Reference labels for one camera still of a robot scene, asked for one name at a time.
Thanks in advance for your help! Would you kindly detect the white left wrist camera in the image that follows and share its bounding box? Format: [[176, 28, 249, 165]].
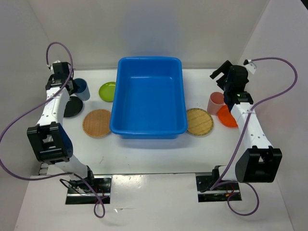
[[47, 65, 54, 73]]

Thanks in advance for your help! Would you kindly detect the blue plastic bin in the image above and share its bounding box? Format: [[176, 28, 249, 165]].
[[110, 56, 188, 139]]

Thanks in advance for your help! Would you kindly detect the orange woven bamboo tray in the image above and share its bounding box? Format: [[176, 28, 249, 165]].
[[82, 109, 111, 138]]

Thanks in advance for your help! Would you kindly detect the orange plastic bowl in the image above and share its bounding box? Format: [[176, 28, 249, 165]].
[[217, 105, 238, 128]]

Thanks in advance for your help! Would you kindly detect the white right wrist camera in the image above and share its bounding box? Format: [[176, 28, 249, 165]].
[[243, 59, 257, 75]]

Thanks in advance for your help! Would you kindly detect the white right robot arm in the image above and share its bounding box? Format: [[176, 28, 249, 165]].
[[210, 60, 282, 190]]

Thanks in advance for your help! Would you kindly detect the pink plastic cup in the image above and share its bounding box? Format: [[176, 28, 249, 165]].
[[207, 92, 224, 115]]

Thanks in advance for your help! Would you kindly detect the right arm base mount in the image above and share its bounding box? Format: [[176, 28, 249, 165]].
[[195, 172, 242, 203]]

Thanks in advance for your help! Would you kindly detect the light woven bamboo tray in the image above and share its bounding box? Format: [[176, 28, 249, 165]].
[[187, 108, 214, 136]]

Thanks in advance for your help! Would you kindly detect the black round plate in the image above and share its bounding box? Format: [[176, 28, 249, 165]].
[[64, 96, 83, 118]]

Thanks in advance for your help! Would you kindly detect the green plastic plate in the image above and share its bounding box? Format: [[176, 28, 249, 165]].
[[98, 81, 116, 102]]

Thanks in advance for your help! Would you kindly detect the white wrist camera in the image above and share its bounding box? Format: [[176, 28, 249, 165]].
[[243, 59, 257, 75], [47, 65, 54, 73]]

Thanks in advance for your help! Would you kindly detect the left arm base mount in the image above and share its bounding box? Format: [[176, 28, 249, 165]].
[[59, 175, 112, 205]]

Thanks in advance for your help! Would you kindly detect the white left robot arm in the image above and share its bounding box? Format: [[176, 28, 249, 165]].
[[27, 61, 96, 193]]

